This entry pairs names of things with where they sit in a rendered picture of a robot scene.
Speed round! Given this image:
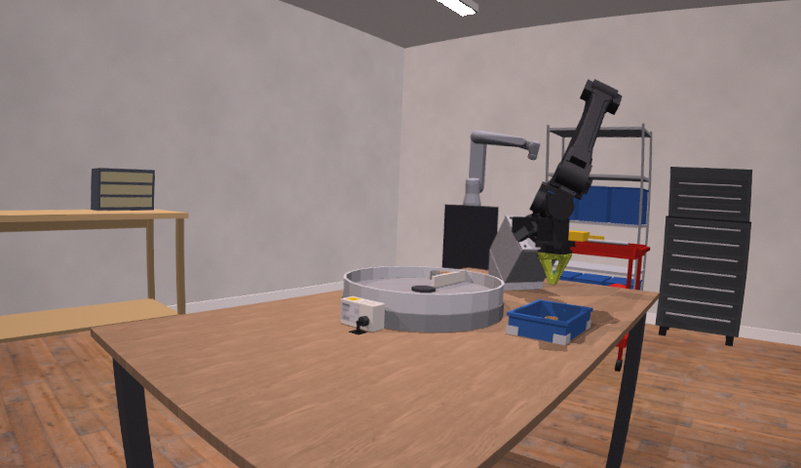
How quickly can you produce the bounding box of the blue open crate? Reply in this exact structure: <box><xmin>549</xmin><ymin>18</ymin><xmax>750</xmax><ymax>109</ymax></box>
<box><xmin>506</xmin><ymin>299</ymin><xmax>593</xmax><ymax>345</ymax></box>

